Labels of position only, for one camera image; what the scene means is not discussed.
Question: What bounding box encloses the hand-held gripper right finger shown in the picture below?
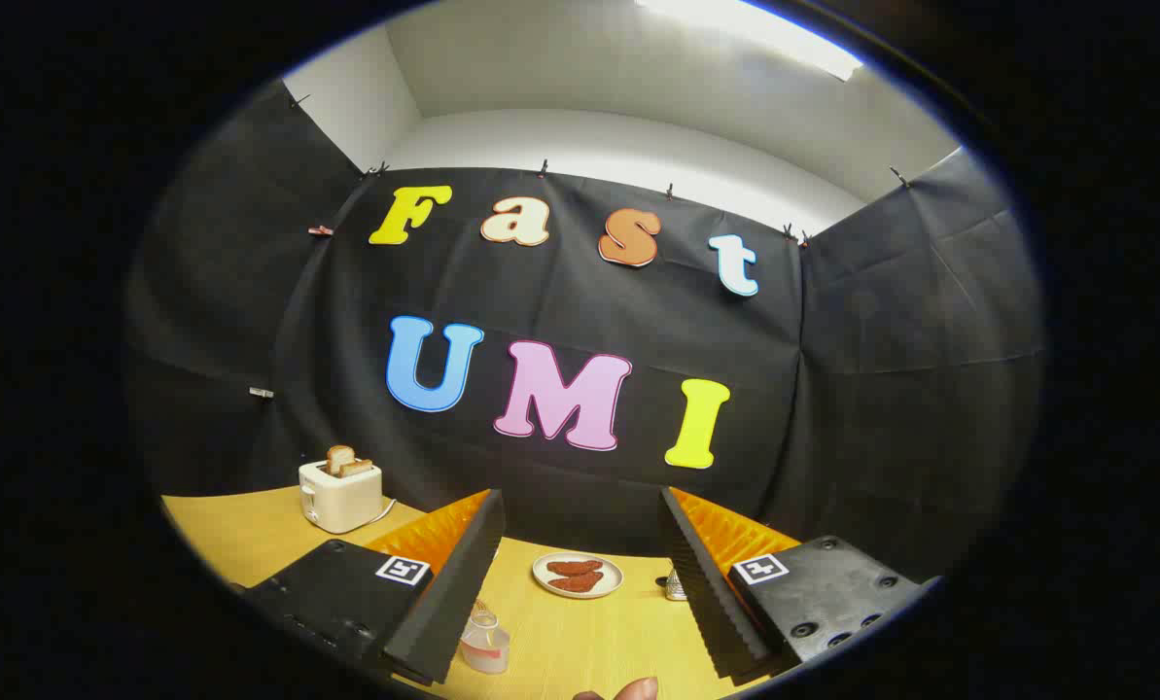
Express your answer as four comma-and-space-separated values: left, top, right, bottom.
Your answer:
659, 486, 942, 687

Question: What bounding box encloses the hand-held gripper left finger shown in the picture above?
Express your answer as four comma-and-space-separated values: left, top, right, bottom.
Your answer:
229, 488, 508, 687

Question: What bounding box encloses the clear juice bottle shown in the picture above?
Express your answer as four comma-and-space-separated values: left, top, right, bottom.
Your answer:
460, 603, 511, 676

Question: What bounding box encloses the white plate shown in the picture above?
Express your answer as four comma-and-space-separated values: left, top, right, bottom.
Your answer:
532, 552, 625, 600

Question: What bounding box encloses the cream toaster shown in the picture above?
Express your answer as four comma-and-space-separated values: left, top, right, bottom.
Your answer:
298, 459, 384, 535

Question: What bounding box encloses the wooden table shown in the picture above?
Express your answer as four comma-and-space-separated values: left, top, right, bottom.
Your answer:
159, 484, 775, 700

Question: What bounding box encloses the black backdrop cloth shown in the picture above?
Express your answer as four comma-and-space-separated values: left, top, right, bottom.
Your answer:
123, 83, 1045, 584

